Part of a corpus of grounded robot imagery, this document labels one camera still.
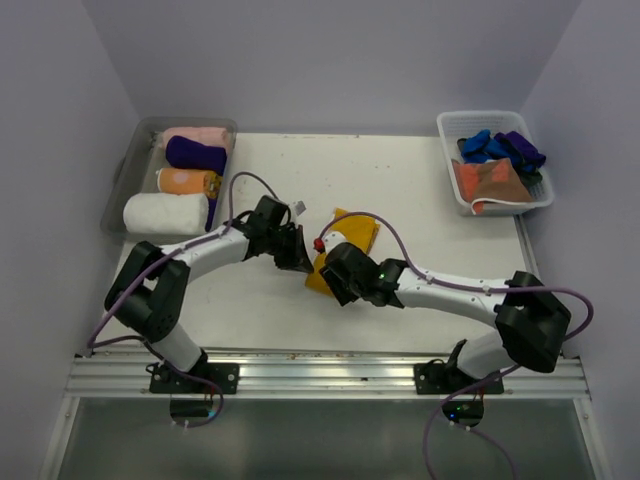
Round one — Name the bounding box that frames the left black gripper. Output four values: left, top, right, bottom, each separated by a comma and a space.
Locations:
265, 224, 313, 273

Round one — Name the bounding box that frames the yellow bear towel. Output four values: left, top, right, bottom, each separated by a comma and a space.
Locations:
305, 216, 380, 296

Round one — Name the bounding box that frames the brown orange towel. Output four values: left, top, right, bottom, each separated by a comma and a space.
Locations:
451, 158, 533, 215

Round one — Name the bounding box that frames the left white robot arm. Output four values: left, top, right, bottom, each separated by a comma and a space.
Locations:
104, 195, 313, 394

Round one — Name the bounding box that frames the orange rolled towel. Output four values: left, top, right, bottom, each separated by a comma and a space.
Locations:
156, 168, 222, 198

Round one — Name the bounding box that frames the pink rolled towel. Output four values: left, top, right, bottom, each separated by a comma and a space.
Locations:
161, 126, 232, 152

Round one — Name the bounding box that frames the white rolled towel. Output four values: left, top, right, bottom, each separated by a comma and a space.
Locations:
122, 193, 209, 235

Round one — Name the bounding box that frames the purple rolled towel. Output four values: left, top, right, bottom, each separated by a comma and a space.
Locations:
165, 136, 227, 175

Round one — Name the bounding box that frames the grey plastic tray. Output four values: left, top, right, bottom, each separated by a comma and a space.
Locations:
100, 116, 238, 244

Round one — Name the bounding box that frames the white plastic basket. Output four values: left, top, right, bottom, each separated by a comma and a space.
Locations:
436, 110, 555, 217

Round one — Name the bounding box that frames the blue towel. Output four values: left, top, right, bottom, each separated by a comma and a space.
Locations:
457, 130, 509, 164

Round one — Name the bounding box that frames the dark green towel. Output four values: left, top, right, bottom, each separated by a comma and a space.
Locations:
517, 171, 543, 191

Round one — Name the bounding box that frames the purple towel in basket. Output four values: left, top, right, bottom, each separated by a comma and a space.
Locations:
494, 131, 546, 173

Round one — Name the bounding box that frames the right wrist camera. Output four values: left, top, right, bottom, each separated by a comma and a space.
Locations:
313, 230, 347, 254

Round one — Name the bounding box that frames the aluminium mounting rail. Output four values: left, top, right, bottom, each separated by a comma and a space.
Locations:
63, 341, 591, 400

